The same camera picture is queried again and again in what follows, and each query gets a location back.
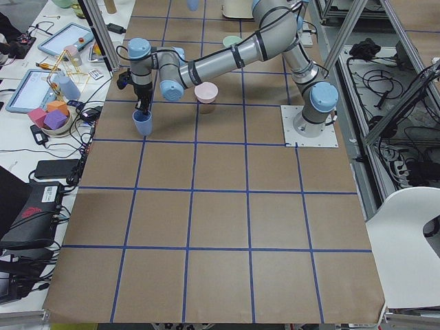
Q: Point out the white chair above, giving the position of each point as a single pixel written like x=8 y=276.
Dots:
x=408 y=266

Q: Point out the tall blue cup on desk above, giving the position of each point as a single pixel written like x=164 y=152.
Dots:
x=68 y=88

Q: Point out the blue cased tablet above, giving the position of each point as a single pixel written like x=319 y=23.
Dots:
x=33 y=92
x=72 y=34

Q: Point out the green plate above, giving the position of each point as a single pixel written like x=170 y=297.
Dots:
x=231 y=40

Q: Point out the aluminium frame post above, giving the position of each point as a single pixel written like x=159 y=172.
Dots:
x=98 y=27

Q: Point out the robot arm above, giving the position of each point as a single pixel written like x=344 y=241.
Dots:
x=279 y=26

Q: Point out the pink bowl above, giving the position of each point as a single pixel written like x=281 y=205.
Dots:
x=206 y=92

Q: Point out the black power adapter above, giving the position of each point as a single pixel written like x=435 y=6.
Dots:
x=39 y=136

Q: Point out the bowl of blocks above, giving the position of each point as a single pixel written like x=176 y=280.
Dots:
x=55 y=121

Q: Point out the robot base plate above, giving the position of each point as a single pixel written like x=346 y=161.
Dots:
x=300 y=133

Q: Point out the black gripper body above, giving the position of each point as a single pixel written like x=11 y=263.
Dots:
x=142 y=91

